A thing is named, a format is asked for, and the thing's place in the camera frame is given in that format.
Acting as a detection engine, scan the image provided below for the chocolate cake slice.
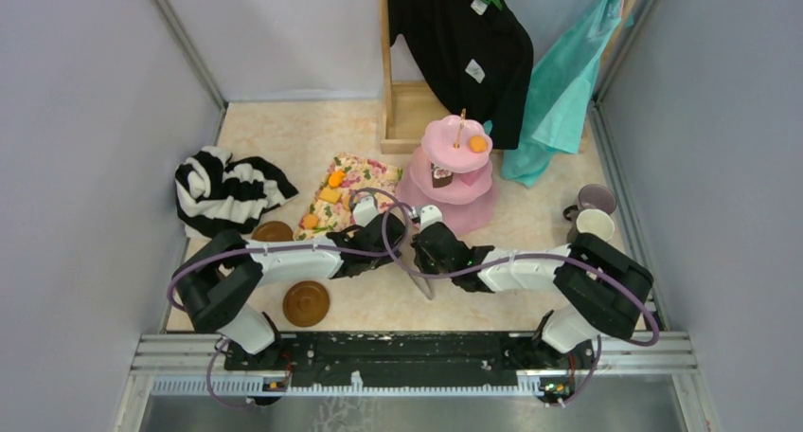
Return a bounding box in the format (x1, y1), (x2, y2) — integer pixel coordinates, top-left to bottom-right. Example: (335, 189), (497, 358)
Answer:
(430, 164), (454, 189)

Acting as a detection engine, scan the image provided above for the pink cake slice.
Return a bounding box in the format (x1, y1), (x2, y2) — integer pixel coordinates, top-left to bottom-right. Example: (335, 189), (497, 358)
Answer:
(457, 170), (483, 188)

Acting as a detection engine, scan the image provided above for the round smooth biscuit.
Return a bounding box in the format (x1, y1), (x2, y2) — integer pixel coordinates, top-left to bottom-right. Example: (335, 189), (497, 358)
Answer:
(468, 135), (488, 153)

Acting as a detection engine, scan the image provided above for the teal t-shirt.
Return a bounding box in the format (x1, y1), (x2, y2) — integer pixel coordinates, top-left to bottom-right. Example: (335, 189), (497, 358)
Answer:
(499, 0), (624, 187)

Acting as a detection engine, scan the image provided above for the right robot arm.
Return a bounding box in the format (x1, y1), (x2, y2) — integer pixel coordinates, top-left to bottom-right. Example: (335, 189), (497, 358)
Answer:
(412, 223), (658, 368)

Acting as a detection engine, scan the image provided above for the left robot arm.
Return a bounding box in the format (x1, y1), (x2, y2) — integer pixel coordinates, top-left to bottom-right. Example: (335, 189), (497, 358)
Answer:
(167, 212), (407, 369)

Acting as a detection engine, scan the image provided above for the floral serving tray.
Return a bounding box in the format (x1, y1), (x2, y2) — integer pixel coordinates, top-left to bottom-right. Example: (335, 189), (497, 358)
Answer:
(294, 153), (403, 241)

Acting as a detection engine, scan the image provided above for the rectangular yellow biscuit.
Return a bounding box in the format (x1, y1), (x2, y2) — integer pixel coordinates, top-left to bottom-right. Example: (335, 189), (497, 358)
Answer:
(318, 187), (342, 204)

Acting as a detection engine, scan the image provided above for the flower shaped biscuit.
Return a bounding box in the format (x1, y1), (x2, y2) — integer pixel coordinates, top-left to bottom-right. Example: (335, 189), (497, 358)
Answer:
(301, 213), (319, 230)

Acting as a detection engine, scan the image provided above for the orange fish shaped biscuit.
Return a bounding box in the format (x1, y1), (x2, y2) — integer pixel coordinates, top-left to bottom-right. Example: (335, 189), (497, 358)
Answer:
(328, 170), (347, 189)

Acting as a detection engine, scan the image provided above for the pink three-tier cake stand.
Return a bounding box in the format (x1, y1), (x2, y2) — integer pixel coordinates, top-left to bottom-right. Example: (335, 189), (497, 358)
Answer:
(396, 115), (498, 236)

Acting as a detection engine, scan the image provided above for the brown wooden coaster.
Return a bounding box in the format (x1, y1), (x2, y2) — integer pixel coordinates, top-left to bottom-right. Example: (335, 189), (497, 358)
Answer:
(282, 280), (330, 328)
(251, 221), (294, 243)

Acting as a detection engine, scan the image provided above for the black and white striped cloth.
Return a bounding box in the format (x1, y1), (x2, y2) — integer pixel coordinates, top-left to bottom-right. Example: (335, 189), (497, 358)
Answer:
(174, 146), (298, 239)

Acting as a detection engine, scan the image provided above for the purple mug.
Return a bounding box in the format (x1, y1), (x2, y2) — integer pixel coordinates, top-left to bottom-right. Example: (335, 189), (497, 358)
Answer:
(562, 184), (618, 222)

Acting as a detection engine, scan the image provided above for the grey mug with white interior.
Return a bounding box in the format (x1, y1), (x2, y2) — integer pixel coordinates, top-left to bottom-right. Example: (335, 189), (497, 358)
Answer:
(566, 208), (616, 243)

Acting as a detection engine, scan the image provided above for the black t-shirt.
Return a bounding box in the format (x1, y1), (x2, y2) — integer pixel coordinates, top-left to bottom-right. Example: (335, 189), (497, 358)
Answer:
(387, 0), (534, 150)

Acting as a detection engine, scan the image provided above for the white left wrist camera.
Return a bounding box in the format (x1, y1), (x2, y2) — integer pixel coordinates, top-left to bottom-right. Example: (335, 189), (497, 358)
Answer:
(351, 195), (380, 226)

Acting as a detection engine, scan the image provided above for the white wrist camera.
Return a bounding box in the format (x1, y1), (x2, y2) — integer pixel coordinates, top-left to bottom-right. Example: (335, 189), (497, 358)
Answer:
(419, 205), (443, 230)
(351, 195), (380, 226)

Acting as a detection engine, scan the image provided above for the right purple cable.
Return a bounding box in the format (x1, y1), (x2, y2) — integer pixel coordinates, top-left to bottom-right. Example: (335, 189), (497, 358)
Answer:
(381, 200), (661, 408)

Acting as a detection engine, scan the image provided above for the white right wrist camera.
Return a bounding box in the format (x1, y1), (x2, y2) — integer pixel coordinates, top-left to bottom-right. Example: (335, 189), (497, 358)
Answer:
(419, 205), (443, 230)

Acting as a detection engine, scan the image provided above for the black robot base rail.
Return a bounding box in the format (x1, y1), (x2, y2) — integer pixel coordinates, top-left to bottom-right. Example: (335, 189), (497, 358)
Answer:
(223, 332), (596, 403)

